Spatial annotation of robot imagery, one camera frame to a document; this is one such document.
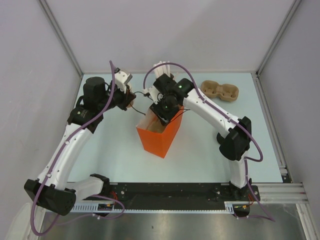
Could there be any white slotted cable duct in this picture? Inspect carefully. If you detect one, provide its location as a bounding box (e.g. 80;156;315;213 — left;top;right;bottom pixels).
71;202;114;213

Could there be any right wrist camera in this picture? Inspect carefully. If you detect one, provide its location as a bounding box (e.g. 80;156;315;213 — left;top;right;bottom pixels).
142;86;163;105

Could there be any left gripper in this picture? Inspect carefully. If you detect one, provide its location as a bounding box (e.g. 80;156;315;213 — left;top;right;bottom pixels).
98;81;136;113

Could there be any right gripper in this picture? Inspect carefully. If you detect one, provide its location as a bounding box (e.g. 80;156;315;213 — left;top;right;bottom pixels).
150;95;180;127

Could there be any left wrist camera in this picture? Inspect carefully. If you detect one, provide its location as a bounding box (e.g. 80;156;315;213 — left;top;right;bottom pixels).
114;67;133;93

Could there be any orange paper bag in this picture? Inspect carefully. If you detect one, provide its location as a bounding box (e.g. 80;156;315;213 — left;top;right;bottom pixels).
136;107;185;158

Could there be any white wrapped stirrers bundle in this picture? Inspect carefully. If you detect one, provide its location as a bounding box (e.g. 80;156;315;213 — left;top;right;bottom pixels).
153;61;174;79

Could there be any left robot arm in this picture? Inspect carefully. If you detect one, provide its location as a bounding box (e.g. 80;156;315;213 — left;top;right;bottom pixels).
24;71;136;216

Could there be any aluminium frame rail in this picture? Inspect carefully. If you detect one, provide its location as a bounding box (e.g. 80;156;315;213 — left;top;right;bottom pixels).
255;183;309;204

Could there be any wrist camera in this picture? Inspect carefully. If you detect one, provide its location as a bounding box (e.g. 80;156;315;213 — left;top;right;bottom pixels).
142;86;163;105
114;67;133;93

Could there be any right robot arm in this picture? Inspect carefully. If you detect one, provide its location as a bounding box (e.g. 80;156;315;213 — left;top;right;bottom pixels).
143;74;252;201

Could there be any brown pulp cup carrier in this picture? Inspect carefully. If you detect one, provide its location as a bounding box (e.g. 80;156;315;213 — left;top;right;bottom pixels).
146;117;166;134

